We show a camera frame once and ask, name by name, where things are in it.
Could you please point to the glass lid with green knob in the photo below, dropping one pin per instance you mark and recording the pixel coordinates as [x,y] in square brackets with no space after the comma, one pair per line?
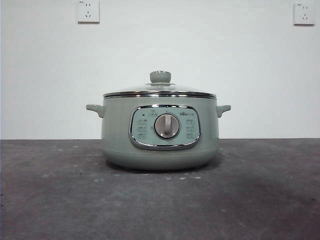
[160,76]

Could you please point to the pale green electric cooking pot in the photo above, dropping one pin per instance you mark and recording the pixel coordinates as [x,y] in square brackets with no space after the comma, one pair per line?
[117,130]

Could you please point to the white wall socket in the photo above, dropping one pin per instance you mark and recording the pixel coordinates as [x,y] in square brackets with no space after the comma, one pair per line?
[88,12]
[304,13]

